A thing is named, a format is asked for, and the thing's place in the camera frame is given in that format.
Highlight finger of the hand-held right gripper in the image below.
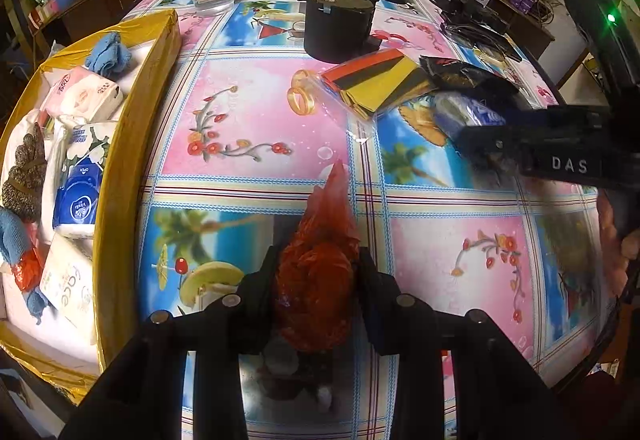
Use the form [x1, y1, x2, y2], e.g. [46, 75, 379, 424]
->
[459, 121, 526, 172]

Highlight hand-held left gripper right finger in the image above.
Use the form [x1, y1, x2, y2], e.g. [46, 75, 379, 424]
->
[356, 246, 566, 440]

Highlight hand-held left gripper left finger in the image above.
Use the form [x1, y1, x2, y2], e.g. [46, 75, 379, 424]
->
[59, 244, 282, 440]

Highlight blue printed packet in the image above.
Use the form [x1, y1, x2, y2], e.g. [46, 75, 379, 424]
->
[432, 93, 508, 141]

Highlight red plastic bag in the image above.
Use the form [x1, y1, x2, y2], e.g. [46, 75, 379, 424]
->
[272, 159, 362, 353]

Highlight gold box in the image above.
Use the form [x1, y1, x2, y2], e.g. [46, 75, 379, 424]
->
[0, 9, 182, 403]

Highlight brown knit glove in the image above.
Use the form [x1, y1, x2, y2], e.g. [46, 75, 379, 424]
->
[1, 123, 48, 223]

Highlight white cloth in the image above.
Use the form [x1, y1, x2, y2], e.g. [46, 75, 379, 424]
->
[0, 109, 51, 171]

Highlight person's right hand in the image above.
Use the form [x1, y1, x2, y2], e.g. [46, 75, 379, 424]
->
[597, 193, 633, 293]

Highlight red yellow black paper packet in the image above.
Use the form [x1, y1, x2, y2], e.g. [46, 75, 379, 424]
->
[312, 48, 436, 141]

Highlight black electronic devices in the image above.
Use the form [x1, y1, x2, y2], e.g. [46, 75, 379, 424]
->
[429, 0, 523, 64]

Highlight blue tissue pack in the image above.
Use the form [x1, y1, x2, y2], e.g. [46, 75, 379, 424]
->
[52, 165, 103, 238]

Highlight blue cloth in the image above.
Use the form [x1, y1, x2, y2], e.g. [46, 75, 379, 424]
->
[24, 287, 48, 323]
[84, 31, 133, 77]
[0, 207, 32, 266]

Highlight small red bag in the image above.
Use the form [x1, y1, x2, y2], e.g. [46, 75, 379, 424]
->
[12, 225, 46, 291]

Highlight white green tissue pack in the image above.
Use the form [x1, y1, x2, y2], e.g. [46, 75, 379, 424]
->
[60, 120, 113, 171]

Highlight pink tissue pack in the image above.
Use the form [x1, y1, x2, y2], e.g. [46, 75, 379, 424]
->
[42, 65, 125, 121]

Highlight black pot with handle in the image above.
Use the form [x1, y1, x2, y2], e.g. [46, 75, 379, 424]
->
[297, 0, 376, 62]

